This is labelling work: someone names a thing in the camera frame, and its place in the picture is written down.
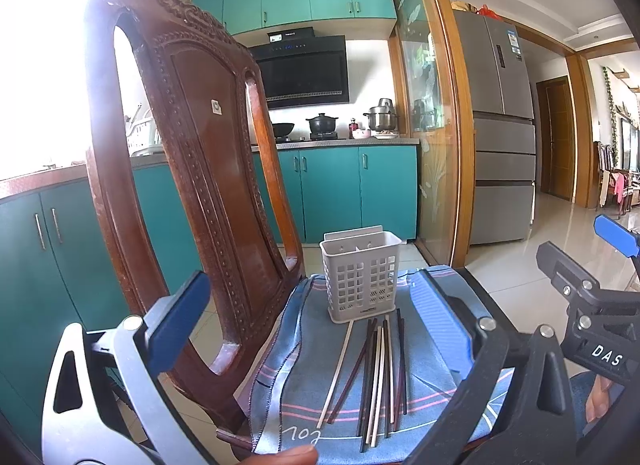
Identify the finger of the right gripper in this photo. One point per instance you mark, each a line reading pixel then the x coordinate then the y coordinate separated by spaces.
pixel 594 305
pixel 625 241

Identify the silver refrigerator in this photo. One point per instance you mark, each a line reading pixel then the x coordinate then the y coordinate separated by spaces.
pixel 505 139

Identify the reddish brown chopstick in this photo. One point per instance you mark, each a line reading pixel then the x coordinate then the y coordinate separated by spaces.
pixel 400 386

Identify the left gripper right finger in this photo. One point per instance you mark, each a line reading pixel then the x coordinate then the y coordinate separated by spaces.
pixel 536 422

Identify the person's left hand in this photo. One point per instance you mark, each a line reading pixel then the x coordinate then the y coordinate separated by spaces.
pixel 302 455

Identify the pink bowl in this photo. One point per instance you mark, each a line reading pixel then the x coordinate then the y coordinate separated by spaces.
pixel 359 134

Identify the thin dark chopstick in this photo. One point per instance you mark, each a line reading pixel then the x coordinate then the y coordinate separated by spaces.
pixel 405 404

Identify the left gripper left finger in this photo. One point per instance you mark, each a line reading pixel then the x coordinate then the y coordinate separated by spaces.
pixel 104 403

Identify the dark brown chopstick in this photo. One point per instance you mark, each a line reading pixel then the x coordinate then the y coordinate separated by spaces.
pixel 386 429

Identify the glass sliding door wooden frame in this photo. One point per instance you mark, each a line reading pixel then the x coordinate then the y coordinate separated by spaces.
pixel 433 100

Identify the black range hood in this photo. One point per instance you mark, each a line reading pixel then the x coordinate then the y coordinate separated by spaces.
pixel 303 71

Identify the black wok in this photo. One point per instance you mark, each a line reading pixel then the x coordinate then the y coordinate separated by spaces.
pixel 281 131

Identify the blue striped cloth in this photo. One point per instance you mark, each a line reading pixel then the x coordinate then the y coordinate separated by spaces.
pixel 291 385

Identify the black clay pot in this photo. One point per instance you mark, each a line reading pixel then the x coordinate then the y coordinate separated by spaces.
pixel 322 124

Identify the carved brown wooden chair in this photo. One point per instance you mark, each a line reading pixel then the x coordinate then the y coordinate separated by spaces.
pixel 207 100

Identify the brown wooden door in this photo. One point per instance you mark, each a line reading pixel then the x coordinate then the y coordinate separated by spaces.
pixel 557 137

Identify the stainless steel stockpot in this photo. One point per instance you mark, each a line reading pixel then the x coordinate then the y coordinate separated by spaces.
pixel 382 117

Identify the person's right hand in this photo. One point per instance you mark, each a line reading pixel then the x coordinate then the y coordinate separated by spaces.
pixel 598 401

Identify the teal lower cabinets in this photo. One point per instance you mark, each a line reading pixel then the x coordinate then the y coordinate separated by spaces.
pixel 55 269

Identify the white plastic utensil basket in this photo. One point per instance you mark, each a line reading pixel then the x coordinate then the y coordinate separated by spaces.
pixel 361 268

